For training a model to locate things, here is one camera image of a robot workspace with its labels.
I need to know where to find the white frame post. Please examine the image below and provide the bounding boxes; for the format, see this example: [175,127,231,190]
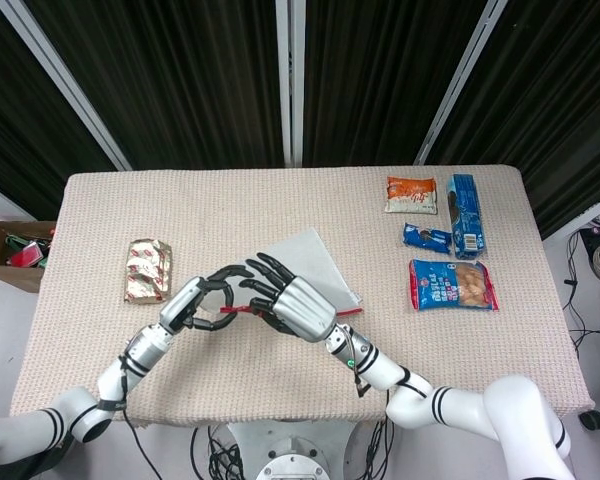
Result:
[274,0,308,168]
[0,0,133,172]
[413,0,509,166]

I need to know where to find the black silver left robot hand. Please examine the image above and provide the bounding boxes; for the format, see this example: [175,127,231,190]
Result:
[158,263,255,335]

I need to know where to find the small blue cookie packet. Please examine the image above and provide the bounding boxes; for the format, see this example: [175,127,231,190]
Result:
[402,222,454,255]

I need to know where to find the orange white snack packet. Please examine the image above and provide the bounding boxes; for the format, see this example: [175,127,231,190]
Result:
[383,175,440,216]

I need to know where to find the black floor cables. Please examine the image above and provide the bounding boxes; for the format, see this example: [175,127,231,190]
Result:
[562,212,600,361]

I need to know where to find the black cable bundle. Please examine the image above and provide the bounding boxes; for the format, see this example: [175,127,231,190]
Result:
[189,423,245,480]

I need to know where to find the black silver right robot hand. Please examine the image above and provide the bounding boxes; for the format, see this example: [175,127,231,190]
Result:
[238,252,339,344]

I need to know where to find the brown cardboard box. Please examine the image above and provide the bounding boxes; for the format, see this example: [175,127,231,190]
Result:
[0,220,58,294]

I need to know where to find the blue biscuit packet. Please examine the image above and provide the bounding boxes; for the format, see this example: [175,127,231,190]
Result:
[408,258,501,313]

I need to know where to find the gold foil snack packet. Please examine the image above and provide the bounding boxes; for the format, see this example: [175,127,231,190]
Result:
[122,238,175,304]

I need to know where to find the long blue cookie box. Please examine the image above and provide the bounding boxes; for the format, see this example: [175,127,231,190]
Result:
[446,173,488,261]

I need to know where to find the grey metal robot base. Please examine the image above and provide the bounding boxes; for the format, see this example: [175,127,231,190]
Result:
[227,422,367,480]

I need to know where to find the clear zipper pouch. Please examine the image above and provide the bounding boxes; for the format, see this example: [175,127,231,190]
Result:
[204,227,365,317]

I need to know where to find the beige waffle tablecloth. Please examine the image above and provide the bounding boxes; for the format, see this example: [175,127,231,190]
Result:
[9,164,596,431]

